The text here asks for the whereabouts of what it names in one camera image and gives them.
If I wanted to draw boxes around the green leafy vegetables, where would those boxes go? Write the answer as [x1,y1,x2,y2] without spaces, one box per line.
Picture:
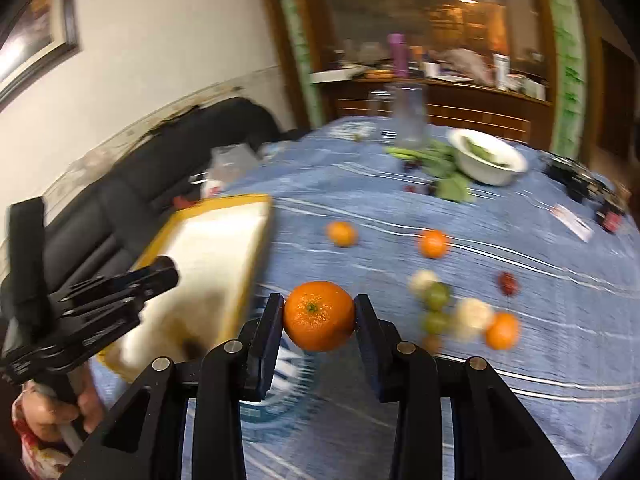
[385,140,478,204]

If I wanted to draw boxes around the pink plastic bag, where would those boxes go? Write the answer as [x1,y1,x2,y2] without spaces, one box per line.
[440,49,497,86]

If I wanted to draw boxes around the clear plastic container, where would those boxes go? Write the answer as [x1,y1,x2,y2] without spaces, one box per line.
[202,144,259,196]

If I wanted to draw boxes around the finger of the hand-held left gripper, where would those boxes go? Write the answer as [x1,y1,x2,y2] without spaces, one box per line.
[52,255,181,318]
[30,302,147,363]

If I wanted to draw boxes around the person's left forearm floral sleeve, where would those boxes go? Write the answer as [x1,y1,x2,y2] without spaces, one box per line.
[11,390,77,480]

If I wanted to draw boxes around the white and red card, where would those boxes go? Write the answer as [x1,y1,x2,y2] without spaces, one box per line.
[550,203,594,241]

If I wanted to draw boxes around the framed wall picture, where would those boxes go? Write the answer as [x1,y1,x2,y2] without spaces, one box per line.
[0,0,81,111]

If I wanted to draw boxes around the red and black tool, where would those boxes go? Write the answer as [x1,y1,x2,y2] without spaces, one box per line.
[595,194,627,233]

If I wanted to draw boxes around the person's left hand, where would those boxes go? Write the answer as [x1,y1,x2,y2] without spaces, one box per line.
[22,360,107,443]

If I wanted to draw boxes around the white bowl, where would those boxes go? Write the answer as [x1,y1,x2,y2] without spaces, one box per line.
[447,128,529,187]

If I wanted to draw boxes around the orange with green stem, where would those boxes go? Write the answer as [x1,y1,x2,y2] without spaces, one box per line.
[282,281,357,352]

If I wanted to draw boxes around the clear glass pitcher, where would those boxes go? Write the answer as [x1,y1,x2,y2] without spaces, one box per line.
[390,84,429,147]

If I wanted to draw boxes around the purple bottle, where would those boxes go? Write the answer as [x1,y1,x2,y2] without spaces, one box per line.
[387,33,410,79]

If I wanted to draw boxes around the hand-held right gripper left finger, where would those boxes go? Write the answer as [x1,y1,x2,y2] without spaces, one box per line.
[60,291,287,480]

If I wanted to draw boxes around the wooden cabinet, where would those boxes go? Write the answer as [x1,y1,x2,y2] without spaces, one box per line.
[260,0,591,147]

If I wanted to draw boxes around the clear drinking glass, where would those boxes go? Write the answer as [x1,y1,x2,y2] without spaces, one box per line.
[369,91,392,119]

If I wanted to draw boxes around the green round fruit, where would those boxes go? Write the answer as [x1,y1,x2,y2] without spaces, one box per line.
[421,311,451,336]
[424,282,452,311]

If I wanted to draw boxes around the black sofa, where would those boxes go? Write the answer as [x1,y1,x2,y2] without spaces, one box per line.
[0,97,301,321]

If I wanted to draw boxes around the blue striped tablecloth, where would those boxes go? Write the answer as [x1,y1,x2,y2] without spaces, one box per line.
[100,117,640,480]

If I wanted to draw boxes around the small printed card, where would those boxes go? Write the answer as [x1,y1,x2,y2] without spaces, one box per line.
[327,121,377,141]

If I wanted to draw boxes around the green vegetables in bowl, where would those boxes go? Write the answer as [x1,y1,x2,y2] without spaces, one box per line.
[462,140,517,167]

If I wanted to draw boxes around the yellow rimmed white tray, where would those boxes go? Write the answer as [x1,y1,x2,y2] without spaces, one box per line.
[97,192,273,378]

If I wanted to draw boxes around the black electronic device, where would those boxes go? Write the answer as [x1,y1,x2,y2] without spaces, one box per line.
[542,155,601,202]

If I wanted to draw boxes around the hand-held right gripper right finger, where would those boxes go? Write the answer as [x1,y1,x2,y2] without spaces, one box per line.
[352,295,576,480]

